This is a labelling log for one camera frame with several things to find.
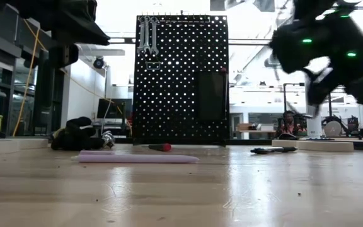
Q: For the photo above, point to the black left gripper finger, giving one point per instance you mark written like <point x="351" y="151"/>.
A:
<point x="80" y="33"/>
<point x="64" y="56"/>

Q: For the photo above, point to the chrome combination wrench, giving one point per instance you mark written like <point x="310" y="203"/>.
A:
<point x="147" y="33"/>
<point x="154" y="34"/>
<point x="141" y="34"/>

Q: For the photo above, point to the black work glove yellow cuff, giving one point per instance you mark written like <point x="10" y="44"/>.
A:
<point x="74" y="138"/>

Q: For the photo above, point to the black clear ballpoint pen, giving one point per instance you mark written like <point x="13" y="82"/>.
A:
<point x="273" y="150"/>

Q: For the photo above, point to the lavender plastic pen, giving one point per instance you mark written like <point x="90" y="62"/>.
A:
<point x="137" y="158"/>

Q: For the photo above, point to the black screwdriver red cap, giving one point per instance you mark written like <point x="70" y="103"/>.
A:
<point x="159" y="147"/>
<point x="223" y="69"/>

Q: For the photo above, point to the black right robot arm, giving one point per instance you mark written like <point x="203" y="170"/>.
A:
<point x="291" y="50"/>

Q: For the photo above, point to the black background robot arm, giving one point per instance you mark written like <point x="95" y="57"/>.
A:
<point x="354" y="124"/>

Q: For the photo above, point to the wooden board right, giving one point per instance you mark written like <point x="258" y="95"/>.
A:
<point x="326" y="146"/>

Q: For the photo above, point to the black tower fan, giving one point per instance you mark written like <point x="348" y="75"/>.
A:
<point x="44" y="101"/>

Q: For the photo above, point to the grey round disc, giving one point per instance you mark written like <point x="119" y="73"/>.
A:
<point x="332" y="129"/>

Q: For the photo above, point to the white tower fan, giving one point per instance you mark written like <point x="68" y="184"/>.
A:
<point x="314" y="126"/>

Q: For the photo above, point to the black computer monitor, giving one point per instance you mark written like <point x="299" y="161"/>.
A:
<point x="113" y="108"/>

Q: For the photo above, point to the metal pegboard loop holder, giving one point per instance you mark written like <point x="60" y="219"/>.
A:
<point x="153" y="68"/>

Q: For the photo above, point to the seated person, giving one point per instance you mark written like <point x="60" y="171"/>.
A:
<point x="288" y="127"/>

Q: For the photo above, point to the black perforated metal pegboard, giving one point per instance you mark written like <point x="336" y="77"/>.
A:
<point x="181" y="126"/>

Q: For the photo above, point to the black pegboard storage bin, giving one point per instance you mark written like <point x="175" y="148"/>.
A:
<point x="211" y="97"/>

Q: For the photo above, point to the round black wall camera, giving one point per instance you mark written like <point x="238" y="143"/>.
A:
<point x="98" y="63"/>

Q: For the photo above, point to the black pipe frame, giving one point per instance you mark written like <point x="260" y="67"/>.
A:
<point x="285" y="94"/>

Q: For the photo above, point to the metal pegboard hook rail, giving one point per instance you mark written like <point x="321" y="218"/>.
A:
<point x="184" y="21"/>

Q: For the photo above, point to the black aluminium table frame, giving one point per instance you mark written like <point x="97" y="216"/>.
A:
<point x="251" y="142"/>

